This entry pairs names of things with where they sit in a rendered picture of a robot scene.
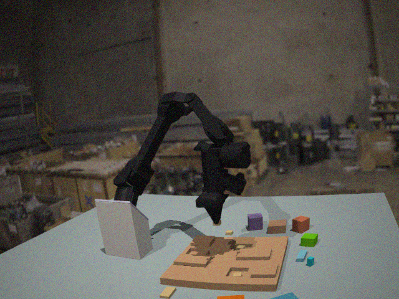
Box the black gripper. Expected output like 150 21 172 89
196 167 229 224

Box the purple block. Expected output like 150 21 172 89
248 213 263 231

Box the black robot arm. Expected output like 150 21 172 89
113 92 251 207

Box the tan wooden puzzle board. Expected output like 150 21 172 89
160 235 289 292

